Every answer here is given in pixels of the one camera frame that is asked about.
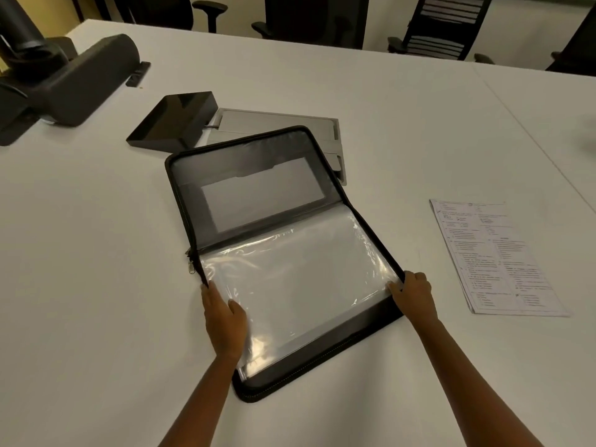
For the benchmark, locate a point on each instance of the person's right thumb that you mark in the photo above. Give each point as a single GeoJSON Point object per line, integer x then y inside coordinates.
{"type": "Point", "coordinates": [395, 288]}

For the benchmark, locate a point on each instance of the clear plastic sleeve pages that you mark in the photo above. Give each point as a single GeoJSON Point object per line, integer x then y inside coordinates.
{"type": "Point", "coordinates": [298, 283]}

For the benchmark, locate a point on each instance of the person's right hand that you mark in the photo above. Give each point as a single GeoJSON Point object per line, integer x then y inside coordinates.
{"type": "Point", "coordinates": [416, 300]}

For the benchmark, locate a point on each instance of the metal zipper pull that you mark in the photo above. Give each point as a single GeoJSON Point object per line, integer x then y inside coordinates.
{"type": "Point", "coordinates": [190, 263]}

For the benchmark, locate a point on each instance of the grey flat tray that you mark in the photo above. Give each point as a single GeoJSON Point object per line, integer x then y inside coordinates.
{"type": "Point", "coordinates": [274, 120]}

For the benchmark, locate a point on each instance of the glossy black box lid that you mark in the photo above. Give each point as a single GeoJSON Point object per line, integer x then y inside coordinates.
{"type": "Point", "coordinates": [172, 118]}

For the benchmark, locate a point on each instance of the person's left hand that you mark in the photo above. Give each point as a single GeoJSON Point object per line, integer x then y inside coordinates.
{"type": "Point", "coordinates": [223, 325]}

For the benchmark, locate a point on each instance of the printed paper sheets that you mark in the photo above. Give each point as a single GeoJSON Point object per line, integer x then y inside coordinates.
{"type": "Point", "coordinates": [498, 260]}

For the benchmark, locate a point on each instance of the person's left forearm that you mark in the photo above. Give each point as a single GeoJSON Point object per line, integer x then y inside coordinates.
{"type": "Point", "coordinates": [200, 405]}

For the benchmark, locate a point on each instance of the person's right forearm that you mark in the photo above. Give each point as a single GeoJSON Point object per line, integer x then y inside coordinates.
{"type": "Point", "coordinates": [470, 381]}

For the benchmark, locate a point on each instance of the white paper sheet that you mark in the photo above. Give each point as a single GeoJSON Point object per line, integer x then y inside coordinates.
{"type": "Point", "coordinates": [260, 195]}

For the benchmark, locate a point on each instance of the person's left thumb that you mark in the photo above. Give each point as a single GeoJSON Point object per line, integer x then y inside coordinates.
{"type": "Point", "coordinates": [238, 312]}

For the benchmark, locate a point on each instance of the black slatted office chair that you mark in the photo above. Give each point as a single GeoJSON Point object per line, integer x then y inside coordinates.
{"type": "Point", "coordinates": [442, 27]}

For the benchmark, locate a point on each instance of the black zip document folder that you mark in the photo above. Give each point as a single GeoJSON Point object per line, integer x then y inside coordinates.
{"type": "Point", "coordinates": [321, 342]}

